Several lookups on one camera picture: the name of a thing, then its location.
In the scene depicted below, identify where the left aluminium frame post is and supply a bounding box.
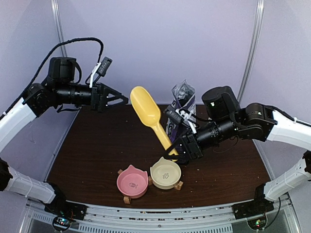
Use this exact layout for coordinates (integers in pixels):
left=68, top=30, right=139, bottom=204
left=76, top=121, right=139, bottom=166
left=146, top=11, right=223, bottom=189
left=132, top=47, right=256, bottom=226
left=51, top=0, right=65, bottom=43

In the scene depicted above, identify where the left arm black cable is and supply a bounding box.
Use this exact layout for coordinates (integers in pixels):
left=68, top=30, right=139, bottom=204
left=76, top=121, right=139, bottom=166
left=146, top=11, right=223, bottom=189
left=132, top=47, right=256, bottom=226
left=0, top=36, right=104, bottom=122

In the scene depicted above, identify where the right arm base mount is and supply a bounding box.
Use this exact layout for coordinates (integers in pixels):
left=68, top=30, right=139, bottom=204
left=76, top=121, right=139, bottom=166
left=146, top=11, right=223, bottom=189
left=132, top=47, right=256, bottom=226
left=232, top=184, right=274, bottom=219

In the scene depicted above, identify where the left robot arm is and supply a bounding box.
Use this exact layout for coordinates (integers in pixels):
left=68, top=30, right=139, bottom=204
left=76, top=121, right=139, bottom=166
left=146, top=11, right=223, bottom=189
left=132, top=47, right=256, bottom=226
left=0, top=57, right=128, bottom=216

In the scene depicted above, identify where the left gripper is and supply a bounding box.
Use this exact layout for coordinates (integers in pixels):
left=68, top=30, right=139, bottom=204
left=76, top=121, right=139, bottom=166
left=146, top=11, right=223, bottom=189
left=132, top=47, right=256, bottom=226
left=55, top=82, right=129, bottom=113

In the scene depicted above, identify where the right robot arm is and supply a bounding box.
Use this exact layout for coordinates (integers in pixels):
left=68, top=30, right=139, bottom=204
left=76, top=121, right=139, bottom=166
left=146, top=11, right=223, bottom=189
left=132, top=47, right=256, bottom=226
left=164, top=86, right=311, bottom=215

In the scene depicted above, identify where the yellow plastic scoop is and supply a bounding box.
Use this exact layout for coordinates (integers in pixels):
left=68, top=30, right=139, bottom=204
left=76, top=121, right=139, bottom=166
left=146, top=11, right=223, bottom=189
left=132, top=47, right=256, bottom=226
left=130, top=86, right=172, bottom=150

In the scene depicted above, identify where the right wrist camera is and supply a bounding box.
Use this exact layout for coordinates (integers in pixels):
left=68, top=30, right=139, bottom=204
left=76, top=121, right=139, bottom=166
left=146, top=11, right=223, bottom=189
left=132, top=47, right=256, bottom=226
left=164, top=106, right=199, bottom=134

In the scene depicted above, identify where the cream cat-shaped bowl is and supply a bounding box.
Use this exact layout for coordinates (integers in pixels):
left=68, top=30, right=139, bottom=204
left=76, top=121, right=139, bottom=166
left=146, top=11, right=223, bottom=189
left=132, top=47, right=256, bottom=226
left=150, top=157, right=182, bottom=190

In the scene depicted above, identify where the pink cat-shaped bowl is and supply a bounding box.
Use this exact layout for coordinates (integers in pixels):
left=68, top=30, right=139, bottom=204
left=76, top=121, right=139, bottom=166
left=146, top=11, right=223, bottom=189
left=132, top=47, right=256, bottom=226
left=117, top=165, right=149, bottom=199

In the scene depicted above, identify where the front aluminium rail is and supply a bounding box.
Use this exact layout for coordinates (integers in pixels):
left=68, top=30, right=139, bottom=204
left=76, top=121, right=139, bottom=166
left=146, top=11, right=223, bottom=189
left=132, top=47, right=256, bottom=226
left=26, top=194, right=296, bottom=233

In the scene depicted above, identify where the purple pet food bag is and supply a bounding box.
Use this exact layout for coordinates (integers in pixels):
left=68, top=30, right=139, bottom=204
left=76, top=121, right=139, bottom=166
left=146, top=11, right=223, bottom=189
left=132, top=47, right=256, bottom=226
left=165, top=79, right=197, bottom=166

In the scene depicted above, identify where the wooden bowl stand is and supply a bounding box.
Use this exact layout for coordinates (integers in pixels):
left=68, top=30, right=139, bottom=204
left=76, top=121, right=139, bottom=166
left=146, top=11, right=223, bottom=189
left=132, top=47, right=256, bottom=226
left=118, top=169, right=184, bottom=204

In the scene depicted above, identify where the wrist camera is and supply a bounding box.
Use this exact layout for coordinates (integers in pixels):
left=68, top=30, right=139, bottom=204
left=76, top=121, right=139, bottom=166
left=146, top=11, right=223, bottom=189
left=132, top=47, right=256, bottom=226
left=89, top=57, right=113, bottom=88
left=164, top=106, right=199, bottom=134

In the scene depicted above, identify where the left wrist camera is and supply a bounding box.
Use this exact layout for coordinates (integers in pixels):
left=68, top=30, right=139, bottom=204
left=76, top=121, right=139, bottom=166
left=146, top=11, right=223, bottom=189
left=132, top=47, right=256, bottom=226
left=89, top=57, right=113, bottom=88

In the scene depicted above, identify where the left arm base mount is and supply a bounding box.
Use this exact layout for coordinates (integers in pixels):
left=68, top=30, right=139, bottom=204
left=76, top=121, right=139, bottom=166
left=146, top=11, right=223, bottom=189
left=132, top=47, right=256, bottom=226
left=43, top=183, right=87, bottom=220

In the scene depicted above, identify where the right aluminium frame post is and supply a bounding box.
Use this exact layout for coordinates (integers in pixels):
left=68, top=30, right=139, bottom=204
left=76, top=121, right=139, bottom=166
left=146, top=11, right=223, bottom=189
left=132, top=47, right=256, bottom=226
left=237, top=0, right=265, bottom=103

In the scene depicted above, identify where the aluminium frame post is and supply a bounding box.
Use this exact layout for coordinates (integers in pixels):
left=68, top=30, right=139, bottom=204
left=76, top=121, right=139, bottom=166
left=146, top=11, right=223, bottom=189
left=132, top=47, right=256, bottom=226
left=237, top=0, right=265, bottom=103
left=51, top=0, right=65, bottom=43

